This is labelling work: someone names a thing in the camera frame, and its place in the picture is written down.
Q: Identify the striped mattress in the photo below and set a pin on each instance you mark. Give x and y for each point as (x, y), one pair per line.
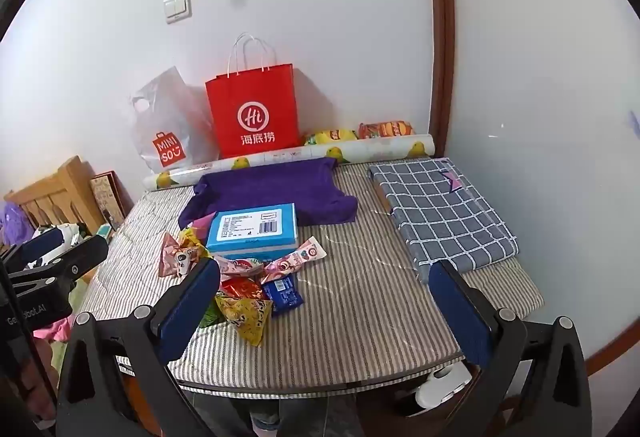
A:
(360, 307)

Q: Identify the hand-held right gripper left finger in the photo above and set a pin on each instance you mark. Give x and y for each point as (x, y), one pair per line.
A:
(190, 304)

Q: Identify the red paper bag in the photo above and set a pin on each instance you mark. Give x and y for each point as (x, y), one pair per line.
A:
(250, 97)

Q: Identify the blue small snack packet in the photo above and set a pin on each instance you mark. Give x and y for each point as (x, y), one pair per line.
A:
(284, 296)

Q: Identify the fruit-print paper roll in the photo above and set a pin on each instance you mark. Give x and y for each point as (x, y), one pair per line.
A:
(385, 149)

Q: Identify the large pink snack bag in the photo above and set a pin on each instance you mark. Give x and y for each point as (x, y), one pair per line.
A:
(202, 221)

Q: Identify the purple cloth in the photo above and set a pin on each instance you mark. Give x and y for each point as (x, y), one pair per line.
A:
(280, 187)

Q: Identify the grey checked cloth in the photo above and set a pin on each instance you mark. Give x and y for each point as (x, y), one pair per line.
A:
(440, 217)

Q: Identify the red snack packet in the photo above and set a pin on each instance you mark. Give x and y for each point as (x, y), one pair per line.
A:
(240, 289)

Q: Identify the white device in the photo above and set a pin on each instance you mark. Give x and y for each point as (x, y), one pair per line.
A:
(437, 389)

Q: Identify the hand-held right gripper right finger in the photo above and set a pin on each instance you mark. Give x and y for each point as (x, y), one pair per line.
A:
(460, 312)

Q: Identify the yellow chip bag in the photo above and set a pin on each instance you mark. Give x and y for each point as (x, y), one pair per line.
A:
(330, 137)

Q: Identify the green snack packet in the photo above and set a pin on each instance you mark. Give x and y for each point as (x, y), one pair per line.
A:
(210, 317)

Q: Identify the pink long snack packet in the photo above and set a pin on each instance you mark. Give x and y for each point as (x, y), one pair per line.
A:
(300, 257)

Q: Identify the purple plush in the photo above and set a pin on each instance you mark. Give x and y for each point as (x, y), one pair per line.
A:
(12, 222)

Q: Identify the brown baseboard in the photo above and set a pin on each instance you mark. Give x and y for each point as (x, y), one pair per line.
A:
(615, 342)

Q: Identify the pink tag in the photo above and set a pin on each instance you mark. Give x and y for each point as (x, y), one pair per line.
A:
(452, 179)

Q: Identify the pink panda snack packet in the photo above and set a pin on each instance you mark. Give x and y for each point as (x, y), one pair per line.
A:
(172, 257)

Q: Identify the white wall switch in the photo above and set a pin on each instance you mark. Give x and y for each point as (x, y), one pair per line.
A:
(177, 7)

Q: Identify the orange chip bag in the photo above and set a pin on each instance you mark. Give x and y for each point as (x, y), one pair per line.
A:
(387, 129)

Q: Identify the wooden headboard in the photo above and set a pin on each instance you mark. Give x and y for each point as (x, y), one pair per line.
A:
(55, 192)

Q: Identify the yellow triangular snack packet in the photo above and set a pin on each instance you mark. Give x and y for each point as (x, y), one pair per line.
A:
(247, 319)

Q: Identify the brown door frame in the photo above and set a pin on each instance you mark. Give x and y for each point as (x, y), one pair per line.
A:
(439, 17)

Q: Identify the strawberry snack packet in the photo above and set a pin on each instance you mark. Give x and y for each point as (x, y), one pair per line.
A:
(237, 266)

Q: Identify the blue box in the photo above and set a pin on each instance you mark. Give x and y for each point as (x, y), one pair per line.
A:
(245, 227)

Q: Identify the pink cloth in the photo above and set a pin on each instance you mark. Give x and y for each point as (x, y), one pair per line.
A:
(50, 331)

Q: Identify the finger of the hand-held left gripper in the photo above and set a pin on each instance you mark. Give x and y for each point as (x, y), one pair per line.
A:
(80, 259)
(42, 244)

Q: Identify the yellow sweet potato snack bag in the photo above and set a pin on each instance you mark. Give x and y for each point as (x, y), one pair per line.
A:
(192, 239)

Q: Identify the white plastic bag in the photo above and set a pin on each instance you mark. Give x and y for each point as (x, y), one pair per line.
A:
(170, 117)

